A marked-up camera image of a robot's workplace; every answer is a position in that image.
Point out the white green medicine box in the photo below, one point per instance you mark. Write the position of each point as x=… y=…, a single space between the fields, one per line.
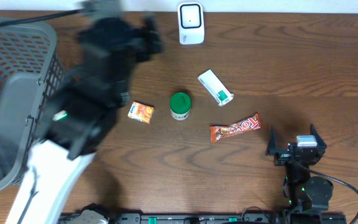
x=215 y=87

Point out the grey plastic basket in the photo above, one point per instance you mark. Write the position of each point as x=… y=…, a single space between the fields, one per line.
x=30 y=72

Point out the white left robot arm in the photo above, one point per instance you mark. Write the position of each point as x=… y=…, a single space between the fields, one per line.
x=78 y=117

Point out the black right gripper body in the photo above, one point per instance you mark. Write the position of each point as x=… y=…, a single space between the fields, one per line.
x=282 y=158

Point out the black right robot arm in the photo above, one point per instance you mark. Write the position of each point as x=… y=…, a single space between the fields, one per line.
x=211 y=146

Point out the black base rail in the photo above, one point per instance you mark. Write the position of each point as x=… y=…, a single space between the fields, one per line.
x=95 y=213

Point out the orange chocolate bar wrapper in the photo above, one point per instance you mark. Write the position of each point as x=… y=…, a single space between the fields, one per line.
x=218 y=133

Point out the white barcode scanner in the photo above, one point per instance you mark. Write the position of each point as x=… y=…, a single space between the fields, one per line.
x=190 y=23

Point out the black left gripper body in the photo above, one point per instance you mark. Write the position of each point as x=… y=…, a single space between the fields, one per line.
x=132 y=51

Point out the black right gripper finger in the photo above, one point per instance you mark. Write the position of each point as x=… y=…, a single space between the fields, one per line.
x=320 y=143
x=271 y=149

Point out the green lidded jar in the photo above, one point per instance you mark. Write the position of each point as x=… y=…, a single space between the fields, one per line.
x=180 y=106

